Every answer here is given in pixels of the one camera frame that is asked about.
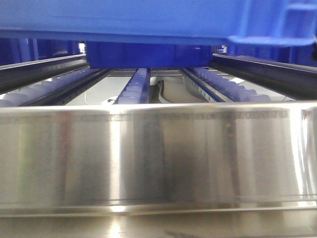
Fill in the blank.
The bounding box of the left black guide rail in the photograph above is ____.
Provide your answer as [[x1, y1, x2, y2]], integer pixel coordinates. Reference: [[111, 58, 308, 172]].
[[0, 54, 88, 94]]

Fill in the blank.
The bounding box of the light blue plastic crate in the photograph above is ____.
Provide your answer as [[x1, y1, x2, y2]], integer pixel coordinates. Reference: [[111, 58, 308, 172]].
[[0, 0, 317, 46]]

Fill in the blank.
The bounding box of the middle roller track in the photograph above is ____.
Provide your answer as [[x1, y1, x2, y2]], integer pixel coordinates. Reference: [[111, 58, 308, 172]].
[[114, 68, 151, 105]]

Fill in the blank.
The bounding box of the right black guide rail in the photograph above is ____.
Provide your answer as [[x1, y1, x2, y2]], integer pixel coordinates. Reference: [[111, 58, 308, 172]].
[[210, 54, 317, 100]]

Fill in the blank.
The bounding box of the roller track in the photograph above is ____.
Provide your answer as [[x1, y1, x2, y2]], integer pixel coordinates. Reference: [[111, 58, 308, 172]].
[[180, 67, 271, 102], [0, 68, 110, 108], [114, 68, 151, 105]]

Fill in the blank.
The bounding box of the left roller track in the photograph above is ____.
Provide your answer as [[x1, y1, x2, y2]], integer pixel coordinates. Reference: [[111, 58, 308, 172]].
[[0, 68, 110, 108]]

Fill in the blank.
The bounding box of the stainless steel shelf front rail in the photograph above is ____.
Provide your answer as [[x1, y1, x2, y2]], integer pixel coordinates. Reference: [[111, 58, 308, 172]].
[[0, 102, 317, 238]]

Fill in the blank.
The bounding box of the dark blue bin on rollers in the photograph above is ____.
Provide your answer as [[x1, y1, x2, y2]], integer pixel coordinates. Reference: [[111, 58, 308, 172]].
[[86, 42, 212, 69]]

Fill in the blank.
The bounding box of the black guide rail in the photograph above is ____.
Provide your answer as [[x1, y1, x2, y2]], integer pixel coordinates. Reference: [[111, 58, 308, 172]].
[[0, 54, 88, 94], [210, 54, 317, 100]]

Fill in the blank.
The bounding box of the right roller track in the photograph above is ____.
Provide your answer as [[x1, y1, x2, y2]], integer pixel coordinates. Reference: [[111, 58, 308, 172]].
[[180, 67, 271, 102]]

